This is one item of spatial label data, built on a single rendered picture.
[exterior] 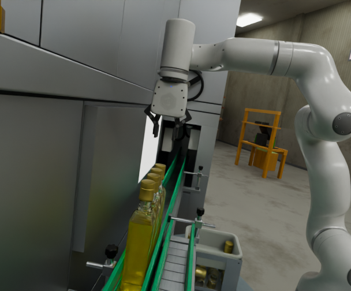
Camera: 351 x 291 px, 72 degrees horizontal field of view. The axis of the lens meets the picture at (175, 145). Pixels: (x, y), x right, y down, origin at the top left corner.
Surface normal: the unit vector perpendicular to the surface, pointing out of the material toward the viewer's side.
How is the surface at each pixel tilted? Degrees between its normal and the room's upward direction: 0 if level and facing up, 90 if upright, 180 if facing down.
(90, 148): 90
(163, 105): 90
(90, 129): 90
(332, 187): 96
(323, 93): 58
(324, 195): 106
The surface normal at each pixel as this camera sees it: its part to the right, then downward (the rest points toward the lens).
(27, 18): 0.98, 0.16
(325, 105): -0.51, -0.38
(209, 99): -0.11, 0.15
